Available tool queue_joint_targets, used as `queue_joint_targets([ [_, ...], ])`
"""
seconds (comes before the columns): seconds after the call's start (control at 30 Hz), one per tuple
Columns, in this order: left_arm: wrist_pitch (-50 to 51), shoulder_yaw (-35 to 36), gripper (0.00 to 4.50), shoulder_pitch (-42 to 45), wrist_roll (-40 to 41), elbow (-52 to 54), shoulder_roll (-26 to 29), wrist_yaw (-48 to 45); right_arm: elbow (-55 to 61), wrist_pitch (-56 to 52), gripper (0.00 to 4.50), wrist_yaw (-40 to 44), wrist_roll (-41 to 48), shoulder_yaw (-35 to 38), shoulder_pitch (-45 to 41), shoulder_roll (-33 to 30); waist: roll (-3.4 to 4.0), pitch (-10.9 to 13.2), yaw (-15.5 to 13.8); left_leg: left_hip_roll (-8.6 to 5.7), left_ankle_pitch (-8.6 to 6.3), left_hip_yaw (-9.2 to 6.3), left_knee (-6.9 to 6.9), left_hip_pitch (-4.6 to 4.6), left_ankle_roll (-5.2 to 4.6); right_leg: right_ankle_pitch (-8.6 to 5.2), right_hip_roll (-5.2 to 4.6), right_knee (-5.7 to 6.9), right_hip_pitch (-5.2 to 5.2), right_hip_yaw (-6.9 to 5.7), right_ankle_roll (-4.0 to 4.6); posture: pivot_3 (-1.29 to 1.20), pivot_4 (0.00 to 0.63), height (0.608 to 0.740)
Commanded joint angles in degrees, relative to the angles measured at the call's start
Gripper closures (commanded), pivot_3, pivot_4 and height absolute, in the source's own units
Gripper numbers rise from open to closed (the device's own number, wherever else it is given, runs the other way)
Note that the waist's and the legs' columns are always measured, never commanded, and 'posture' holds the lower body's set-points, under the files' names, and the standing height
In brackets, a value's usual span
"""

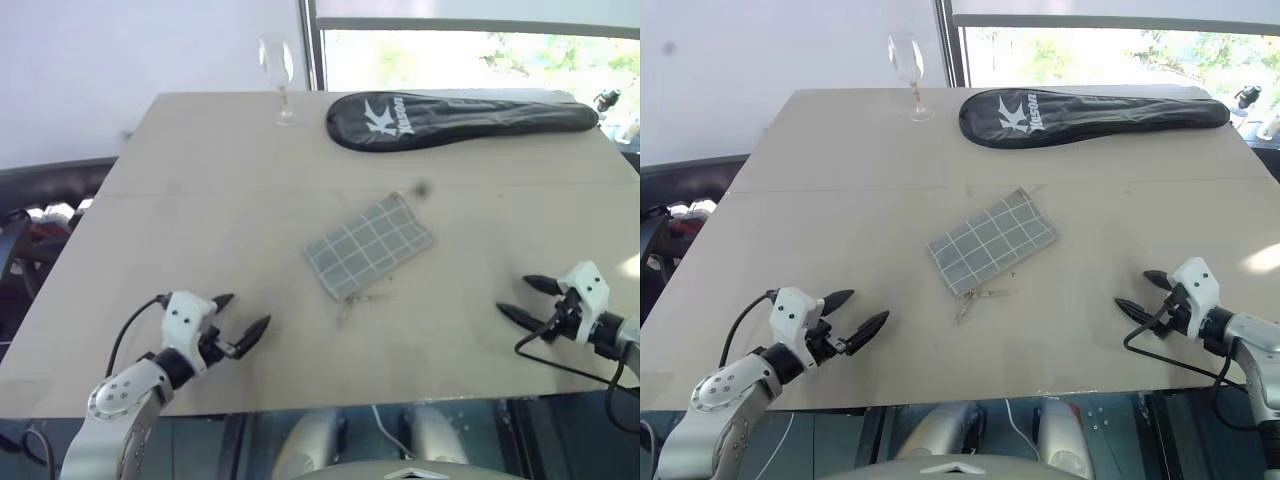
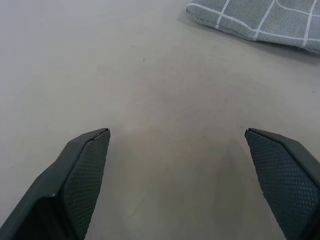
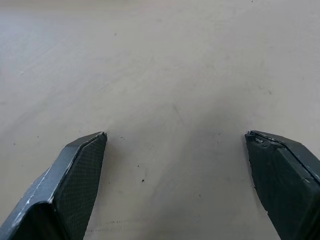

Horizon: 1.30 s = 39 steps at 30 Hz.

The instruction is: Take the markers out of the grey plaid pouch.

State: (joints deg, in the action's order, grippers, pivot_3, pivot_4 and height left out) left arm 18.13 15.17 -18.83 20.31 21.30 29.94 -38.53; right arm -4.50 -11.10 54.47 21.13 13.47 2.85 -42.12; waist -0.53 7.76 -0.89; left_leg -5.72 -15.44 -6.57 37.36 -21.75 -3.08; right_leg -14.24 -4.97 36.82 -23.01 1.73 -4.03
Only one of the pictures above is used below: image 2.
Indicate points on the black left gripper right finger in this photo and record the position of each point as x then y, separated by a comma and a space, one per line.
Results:
285, 180

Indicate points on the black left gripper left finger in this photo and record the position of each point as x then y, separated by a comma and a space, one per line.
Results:
62, 190

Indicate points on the grey checked cloth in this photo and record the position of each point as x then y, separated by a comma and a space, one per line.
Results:
260, 20

